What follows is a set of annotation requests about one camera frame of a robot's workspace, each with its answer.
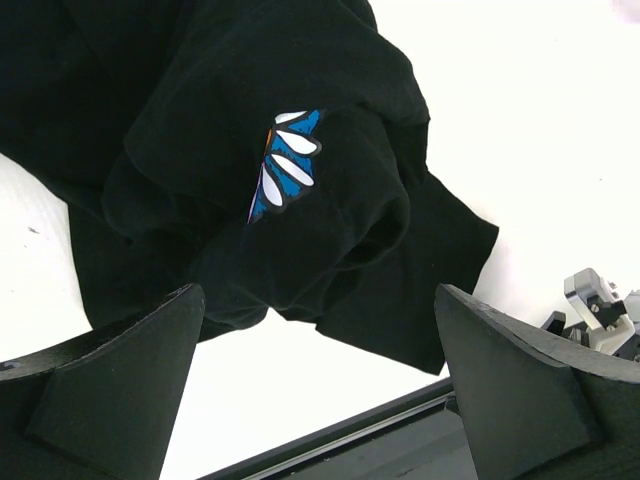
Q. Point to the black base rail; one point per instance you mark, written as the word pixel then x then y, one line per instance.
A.
pixel 416 436

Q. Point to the black t-shirt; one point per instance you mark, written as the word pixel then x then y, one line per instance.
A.
pixel 271 152

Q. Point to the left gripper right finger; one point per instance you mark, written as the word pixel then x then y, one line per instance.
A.
pixel 534 405

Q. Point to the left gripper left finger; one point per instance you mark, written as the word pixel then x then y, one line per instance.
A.
pixel 101 405

